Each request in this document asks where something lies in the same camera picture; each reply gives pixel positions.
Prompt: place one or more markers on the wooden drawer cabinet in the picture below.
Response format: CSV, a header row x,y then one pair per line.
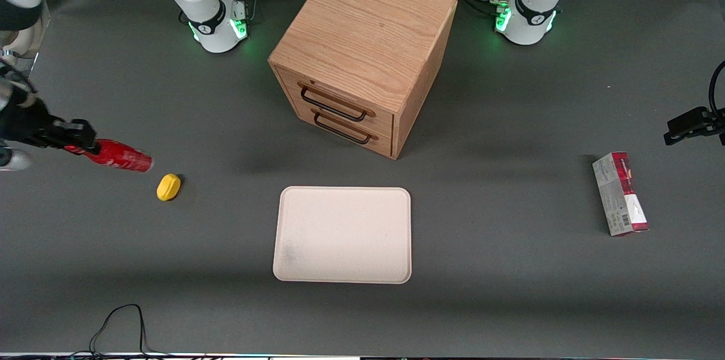
x,y
368,37

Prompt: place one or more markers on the grey and red carton box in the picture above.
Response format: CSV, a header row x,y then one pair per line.
x,y
620,196

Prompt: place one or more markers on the red coke bottle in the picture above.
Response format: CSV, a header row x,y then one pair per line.
x,y
122,156

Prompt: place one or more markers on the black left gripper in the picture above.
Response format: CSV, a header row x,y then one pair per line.
x,y
692,124

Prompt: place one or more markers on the beige rectangular tray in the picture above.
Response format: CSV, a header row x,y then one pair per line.
x,y
342,234

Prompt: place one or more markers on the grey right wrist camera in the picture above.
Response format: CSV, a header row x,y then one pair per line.
x,y
12,159

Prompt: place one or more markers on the yellow plastic lemon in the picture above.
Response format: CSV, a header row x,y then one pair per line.
x,y
169,187

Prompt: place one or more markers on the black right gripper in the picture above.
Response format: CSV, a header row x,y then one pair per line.
x,y
25,121

